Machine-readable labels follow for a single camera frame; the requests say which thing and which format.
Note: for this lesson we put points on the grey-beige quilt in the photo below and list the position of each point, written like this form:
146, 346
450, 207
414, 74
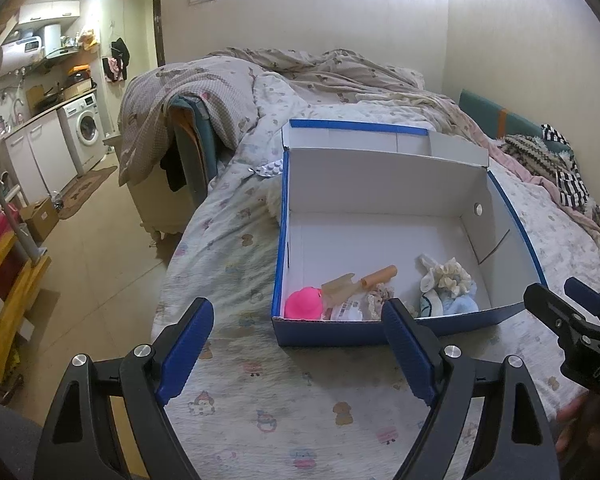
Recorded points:
180, 95

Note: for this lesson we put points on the teal headboard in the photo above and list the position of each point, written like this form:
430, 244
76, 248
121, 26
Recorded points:
510, 120

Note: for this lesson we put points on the black and white striped garment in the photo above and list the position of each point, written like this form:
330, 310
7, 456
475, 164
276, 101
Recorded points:
570, 182

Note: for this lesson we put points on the blue-trimmed white cloth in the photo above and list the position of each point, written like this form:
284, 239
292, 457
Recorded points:
430, 306

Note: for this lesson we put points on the cream scrunchie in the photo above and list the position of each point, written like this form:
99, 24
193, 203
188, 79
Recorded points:
455, 272

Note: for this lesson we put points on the person's right hand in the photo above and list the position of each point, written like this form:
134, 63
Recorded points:
570, 425

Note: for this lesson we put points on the pink ball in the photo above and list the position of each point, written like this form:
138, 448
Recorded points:
305, 302

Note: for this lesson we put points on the white pouch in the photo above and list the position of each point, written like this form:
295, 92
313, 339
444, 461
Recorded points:
347, 311

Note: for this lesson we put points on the dark hanging clothes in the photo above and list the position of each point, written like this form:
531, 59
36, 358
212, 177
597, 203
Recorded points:
119, 55

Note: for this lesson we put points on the orange bag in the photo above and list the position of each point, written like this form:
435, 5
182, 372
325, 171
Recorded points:
80, 77

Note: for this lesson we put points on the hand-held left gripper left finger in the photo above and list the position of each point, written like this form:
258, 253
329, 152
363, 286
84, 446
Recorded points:
187, 350

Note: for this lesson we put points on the white water heater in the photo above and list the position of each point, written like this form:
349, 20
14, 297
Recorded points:
15, 55

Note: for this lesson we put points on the metal pole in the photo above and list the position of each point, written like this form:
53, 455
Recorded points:
5, 195

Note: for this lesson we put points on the patterned knit cloth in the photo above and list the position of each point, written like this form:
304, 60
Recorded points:
530, 152

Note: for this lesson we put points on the brown cardboard box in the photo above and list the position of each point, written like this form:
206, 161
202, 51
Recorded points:
40, 217

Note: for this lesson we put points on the blue and white cardboard box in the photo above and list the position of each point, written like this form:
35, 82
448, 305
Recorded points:
380, 220

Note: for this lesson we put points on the range hood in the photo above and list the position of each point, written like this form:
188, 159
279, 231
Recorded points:
55, 45

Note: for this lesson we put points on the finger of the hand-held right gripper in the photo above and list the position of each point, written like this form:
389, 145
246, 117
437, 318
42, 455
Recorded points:
547, 305
590, 297

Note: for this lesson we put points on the person's grey clothing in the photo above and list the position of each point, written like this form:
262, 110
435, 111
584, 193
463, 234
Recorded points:
0, 440

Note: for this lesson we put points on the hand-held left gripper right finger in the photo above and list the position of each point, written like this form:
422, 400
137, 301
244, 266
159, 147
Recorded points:
410, 355

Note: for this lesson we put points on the light blue towel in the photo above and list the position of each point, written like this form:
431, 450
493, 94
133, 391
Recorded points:
460, 304

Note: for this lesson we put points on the yellow wooden chair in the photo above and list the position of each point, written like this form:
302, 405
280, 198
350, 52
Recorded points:
10, 310

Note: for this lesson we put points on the white sock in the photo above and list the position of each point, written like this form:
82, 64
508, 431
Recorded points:
429, 275

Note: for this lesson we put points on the striped knit clothes pile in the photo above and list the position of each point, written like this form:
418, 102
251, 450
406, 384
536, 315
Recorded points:
460, 120

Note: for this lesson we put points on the white washing machine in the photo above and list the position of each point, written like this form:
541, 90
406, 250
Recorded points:
82, 130

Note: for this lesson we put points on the dark door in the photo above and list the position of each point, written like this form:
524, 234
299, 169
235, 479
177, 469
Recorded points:
157, 30

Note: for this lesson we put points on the beige lace scrunchie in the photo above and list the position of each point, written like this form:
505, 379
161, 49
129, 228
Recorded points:
377, 300

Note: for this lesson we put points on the white fluffy cloth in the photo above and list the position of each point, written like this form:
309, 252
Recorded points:
272, 200

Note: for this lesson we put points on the brown door mat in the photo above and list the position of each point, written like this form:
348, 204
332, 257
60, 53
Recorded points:
87, 190

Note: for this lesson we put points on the teal footboard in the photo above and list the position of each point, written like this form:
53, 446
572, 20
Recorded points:
197, 150

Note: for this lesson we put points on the orange tube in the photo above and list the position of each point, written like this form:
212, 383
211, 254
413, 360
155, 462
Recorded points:
380, 276

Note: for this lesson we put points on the white wall cabinet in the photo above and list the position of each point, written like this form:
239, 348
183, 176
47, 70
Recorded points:
50, 10

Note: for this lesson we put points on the white base cabinet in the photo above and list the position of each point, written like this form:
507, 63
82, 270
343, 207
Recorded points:
35, 160

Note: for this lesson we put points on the silver blister pack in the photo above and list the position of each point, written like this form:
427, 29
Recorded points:
266, 169

